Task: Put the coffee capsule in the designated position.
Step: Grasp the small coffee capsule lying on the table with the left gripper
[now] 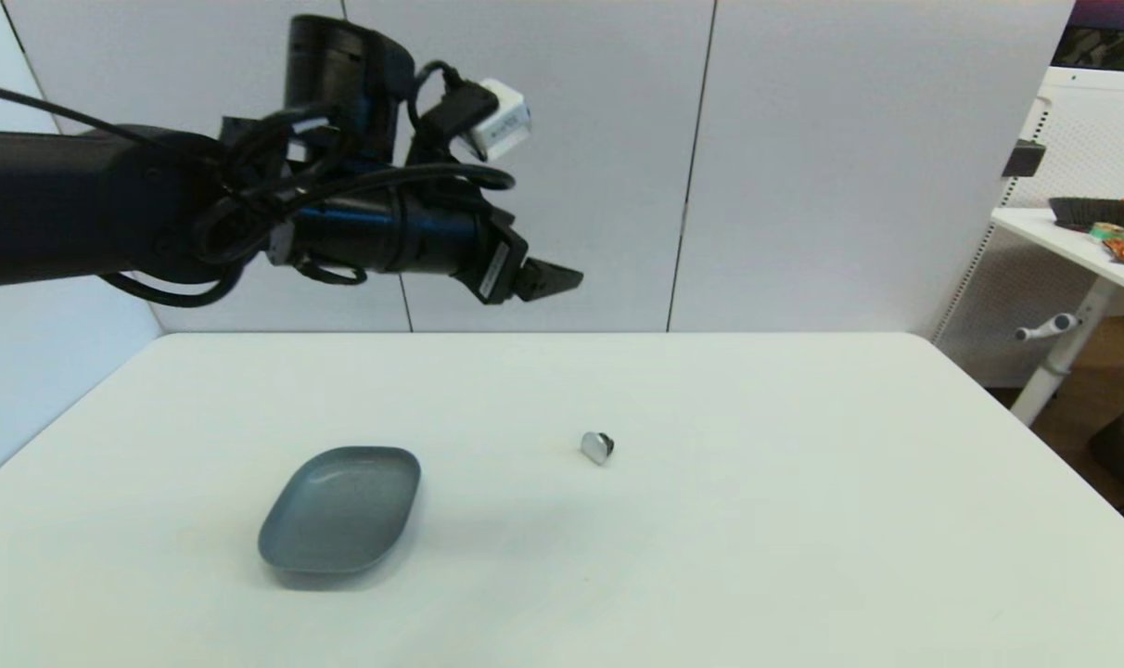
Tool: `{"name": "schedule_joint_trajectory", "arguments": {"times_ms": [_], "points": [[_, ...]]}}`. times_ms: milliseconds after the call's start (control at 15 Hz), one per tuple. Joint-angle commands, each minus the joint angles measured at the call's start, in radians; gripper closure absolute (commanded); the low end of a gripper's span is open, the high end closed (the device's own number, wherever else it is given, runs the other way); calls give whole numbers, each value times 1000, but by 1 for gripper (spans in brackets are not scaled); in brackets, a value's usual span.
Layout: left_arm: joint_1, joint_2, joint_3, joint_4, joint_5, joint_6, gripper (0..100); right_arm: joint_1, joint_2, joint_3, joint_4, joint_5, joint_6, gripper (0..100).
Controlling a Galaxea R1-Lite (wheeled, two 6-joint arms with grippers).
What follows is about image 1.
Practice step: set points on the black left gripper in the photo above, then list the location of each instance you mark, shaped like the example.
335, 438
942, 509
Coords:
495, 264

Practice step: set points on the silver black coffee capsule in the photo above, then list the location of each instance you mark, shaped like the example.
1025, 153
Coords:
596, 448

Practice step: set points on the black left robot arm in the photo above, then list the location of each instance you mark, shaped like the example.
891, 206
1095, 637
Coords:
52, 209

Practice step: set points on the grey-blue oval plate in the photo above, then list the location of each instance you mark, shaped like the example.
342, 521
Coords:
339, 512

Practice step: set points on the black box on pegboard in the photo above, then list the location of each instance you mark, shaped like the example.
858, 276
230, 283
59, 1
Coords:
1023, 159

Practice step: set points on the white side table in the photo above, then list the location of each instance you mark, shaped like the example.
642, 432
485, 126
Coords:
1063, 241

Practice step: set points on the black basket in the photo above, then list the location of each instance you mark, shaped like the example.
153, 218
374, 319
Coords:
1088, 212

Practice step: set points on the green round tin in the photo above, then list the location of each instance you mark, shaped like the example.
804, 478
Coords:
1106, 231

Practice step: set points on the white pegboard panel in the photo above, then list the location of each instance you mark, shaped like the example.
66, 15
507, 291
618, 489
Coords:
1095, 130

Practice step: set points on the dark monitor screen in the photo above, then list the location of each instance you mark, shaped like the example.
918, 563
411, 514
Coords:
1111, 44

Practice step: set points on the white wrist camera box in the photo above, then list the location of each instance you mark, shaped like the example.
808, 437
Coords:
504, 121

